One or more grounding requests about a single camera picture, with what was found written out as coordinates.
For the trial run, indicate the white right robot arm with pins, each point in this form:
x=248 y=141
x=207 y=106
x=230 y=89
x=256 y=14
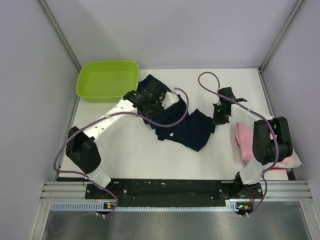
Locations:
x=271 y=139

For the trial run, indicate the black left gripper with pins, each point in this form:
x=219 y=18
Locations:
x=159 y=101

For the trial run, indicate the navy blue t shirt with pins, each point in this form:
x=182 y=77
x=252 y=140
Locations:
x=193 y=131

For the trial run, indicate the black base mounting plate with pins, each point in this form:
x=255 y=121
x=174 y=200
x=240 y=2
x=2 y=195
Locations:
x=178 y=193

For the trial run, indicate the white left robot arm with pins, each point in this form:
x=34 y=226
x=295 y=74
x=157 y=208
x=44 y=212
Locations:
x=87 y=149

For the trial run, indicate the red folded t shirt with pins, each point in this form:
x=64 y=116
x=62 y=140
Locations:
x=277 y=169

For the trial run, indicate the grey slotted cable duct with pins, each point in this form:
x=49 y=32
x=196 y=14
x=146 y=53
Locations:
x=93 y=206

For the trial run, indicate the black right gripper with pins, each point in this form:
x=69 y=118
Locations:
x=217 y=120

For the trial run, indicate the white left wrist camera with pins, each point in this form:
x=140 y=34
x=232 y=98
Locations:
x=170 y=99

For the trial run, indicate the lime green plastic basin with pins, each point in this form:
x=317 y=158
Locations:
x=107 y=81

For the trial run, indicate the pink folded t shirt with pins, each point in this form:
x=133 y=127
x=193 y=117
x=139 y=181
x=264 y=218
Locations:
x=244 y=137

